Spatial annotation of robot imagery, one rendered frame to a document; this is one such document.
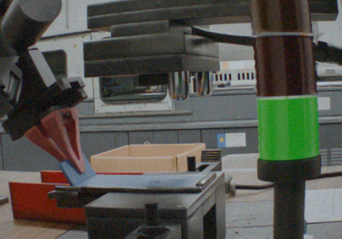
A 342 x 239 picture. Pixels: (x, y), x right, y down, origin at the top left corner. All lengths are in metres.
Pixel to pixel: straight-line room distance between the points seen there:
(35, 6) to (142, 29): 0.13
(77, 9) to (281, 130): 7.66
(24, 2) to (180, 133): 4.72
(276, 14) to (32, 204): 0.61
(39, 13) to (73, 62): 5.10
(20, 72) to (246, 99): 4.55
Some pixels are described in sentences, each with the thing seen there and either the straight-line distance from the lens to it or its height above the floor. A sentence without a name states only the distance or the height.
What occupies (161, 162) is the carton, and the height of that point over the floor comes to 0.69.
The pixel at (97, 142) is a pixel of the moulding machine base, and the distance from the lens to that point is 5.60.
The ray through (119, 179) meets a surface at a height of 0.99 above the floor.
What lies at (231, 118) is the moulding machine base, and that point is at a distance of 5.15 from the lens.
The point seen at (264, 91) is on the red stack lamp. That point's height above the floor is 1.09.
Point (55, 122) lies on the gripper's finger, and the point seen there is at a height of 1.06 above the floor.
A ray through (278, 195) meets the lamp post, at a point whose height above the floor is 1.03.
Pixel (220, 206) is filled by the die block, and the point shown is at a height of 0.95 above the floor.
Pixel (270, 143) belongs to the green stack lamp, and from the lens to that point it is 0.32.
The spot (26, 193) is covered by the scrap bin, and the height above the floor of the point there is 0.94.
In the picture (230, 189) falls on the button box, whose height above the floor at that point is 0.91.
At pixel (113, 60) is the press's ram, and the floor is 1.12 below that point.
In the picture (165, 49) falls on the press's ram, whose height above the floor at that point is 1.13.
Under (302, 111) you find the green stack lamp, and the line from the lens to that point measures 0.31.
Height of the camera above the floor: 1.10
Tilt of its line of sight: 3 degrees down
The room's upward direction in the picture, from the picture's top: 3 degrees counter-clockwise
